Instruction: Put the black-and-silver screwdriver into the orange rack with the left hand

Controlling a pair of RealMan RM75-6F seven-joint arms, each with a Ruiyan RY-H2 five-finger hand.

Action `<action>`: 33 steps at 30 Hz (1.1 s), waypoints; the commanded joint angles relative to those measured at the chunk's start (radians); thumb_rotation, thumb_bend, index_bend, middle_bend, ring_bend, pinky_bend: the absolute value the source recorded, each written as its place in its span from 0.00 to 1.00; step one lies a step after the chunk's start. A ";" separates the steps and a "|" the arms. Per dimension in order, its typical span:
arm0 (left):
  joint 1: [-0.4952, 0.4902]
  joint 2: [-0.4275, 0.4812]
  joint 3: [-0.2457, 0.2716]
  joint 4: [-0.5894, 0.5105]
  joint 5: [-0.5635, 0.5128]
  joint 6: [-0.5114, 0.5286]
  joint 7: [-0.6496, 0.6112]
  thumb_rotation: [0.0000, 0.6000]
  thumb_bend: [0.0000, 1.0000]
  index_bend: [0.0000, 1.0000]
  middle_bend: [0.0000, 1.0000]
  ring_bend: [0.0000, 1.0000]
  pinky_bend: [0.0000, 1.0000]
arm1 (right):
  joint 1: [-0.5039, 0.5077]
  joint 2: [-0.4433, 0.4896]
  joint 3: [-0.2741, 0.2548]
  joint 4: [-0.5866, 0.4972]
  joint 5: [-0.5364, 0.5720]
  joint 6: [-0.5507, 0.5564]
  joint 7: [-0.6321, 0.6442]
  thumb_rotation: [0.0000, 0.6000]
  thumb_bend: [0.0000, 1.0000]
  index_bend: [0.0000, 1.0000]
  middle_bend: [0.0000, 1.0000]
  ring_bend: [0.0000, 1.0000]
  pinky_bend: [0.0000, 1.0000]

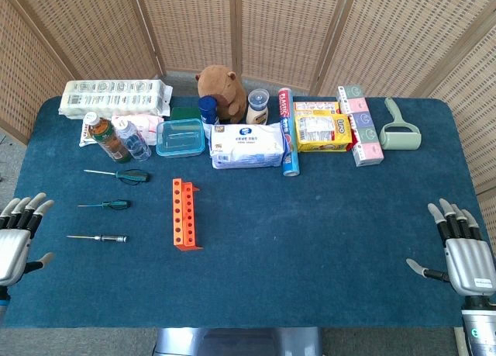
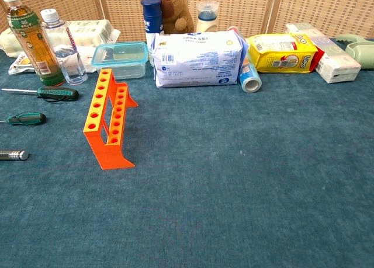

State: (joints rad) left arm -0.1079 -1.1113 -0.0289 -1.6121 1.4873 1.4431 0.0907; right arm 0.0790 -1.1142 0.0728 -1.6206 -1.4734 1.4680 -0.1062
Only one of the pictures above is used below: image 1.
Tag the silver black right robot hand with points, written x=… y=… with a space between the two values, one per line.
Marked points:
x=470 y=263

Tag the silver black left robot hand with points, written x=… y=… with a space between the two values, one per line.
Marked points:
x=13 y=247

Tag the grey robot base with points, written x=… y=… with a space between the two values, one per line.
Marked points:
x=238 y=342

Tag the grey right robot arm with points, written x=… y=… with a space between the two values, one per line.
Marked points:
x=480 y=329

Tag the orange tube rack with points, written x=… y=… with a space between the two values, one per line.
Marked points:
x=188 y=216

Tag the white red snack packet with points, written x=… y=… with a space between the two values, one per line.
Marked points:
x=83 y=133

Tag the tea bottle green label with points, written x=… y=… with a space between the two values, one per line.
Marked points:
x=110 y=140

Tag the green lint roller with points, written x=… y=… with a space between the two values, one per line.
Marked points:
x=401 y=133

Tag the clear water bottle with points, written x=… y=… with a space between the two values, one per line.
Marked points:
x=133 y=140

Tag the blue table cloth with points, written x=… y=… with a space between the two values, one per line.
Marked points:
x=310 y=236

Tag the pastel tissue pack block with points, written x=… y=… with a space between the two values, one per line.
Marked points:
x=360 y=127

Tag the white tissue roll pack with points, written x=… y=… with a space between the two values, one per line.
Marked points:
x=112 y=98

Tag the pink white plastic bag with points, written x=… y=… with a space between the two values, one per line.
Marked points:
x=149 y=125

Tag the yellow Lipo snack pack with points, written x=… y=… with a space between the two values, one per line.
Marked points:
x=323 y=133

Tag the clear container blue lid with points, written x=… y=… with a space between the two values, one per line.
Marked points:
x=180 y=139

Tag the green box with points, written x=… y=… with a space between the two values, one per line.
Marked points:
x=184 y=113

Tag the yellow white snack box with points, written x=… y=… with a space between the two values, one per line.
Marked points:
x=315 y=107

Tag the plastic wrap roll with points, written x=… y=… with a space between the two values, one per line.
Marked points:
x=288 y=139

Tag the blue spray can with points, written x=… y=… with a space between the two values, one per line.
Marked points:
x=208 y=109

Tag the white wet wipes pack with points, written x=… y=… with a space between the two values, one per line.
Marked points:
x=248 y=144

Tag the brown capybara plush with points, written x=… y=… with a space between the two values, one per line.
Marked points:
x=226 y=92

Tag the mayonnaise bottle clear cap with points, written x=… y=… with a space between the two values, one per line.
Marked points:
x=257 y=108

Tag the woven folding screen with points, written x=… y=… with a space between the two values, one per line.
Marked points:
x=283 y=22

